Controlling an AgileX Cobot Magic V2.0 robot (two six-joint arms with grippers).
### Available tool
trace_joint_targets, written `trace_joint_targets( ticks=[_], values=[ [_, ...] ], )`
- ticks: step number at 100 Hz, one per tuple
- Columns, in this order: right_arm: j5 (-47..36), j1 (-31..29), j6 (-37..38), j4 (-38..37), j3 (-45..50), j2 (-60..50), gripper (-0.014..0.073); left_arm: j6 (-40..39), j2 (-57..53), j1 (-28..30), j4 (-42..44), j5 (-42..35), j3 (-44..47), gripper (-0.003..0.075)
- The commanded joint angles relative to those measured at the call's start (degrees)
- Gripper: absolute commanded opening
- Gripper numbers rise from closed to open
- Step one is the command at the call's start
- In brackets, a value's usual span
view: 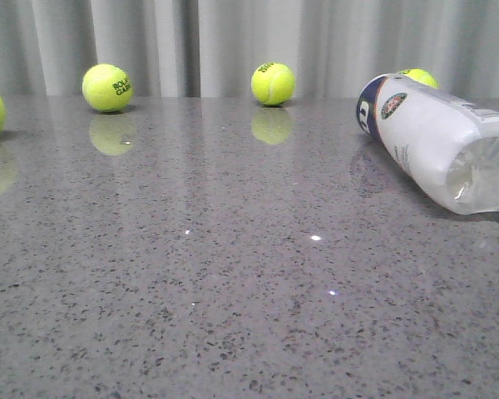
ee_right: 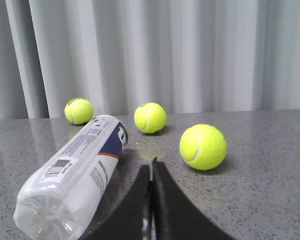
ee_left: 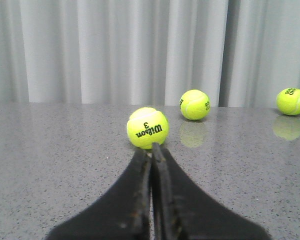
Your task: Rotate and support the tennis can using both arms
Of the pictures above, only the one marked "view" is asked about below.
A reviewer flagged tennis ball with Roland Garros text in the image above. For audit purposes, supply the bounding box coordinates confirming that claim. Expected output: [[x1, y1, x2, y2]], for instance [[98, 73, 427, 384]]
[[82, 63, 133, 112]]

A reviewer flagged right tennis ball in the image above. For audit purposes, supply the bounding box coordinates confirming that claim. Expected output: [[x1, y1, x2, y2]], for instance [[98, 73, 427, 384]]
[[398, 68, 439, 88]]

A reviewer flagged white blue tennis ball can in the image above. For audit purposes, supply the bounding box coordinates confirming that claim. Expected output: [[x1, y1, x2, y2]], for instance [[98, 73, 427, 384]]
[[356, 73, 499, 214]]

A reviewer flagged grey pleated curtain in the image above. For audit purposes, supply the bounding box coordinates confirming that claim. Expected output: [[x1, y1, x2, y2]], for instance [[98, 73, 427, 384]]
[[0, 1, 499, 98]]

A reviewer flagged centre tennis ball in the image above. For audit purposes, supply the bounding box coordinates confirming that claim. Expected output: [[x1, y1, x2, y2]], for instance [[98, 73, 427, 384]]
[[251, 62, 295, 106]]

